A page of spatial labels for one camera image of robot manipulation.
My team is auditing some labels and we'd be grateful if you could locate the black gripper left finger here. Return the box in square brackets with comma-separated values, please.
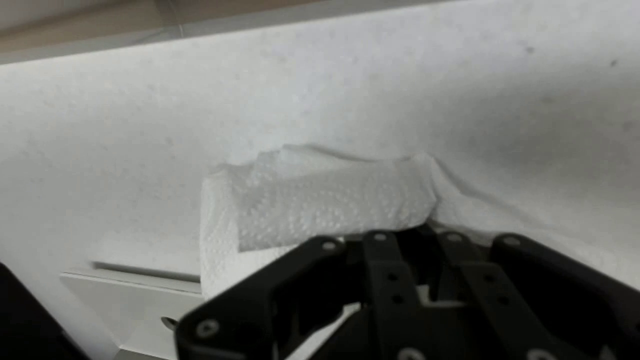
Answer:
[174, 235, 364, 360]

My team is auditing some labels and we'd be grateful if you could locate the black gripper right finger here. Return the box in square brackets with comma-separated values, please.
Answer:
[437, 227, 640, 360]

